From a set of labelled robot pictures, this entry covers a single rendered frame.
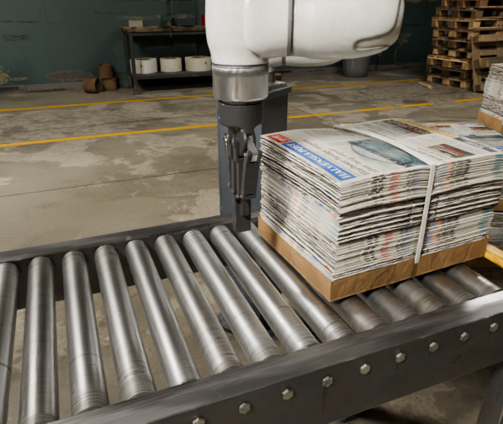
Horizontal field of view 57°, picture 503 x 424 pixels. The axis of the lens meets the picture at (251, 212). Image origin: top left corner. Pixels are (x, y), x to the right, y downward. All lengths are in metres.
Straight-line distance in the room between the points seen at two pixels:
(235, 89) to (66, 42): 7.12
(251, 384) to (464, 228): 0.52
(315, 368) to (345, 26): 0.49
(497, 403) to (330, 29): 0.80
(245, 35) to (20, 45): 7.18
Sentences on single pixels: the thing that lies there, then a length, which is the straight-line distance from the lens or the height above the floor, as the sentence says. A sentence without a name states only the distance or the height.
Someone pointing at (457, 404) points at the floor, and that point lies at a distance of 1.88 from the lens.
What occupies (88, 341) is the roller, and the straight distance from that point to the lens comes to 0.79.
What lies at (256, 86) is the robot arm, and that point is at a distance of 0.73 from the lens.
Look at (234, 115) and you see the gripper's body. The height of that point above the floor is 1.12.
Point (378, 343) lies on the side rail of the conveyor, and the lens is 0.76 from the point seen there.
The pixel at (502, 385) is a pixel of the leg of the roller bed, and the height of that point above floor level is 0.59.
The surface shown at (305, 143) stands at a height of 1.03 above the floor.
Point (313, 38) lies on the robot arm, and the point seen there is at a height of 1.23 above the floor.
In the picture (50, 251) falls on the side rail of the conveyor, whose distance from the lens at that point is 1.06.
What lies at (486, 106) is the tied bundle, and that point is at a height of 0.90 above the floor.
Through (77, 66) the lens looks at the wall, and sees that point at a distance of 7.84.
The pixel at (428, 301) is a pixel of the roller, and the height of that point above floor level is 0.80.
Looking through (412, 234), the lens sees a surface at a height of 0.90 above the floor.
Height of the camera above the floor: 1.28
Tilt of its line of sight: 25 degrees down
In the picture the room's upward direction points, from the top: straight up
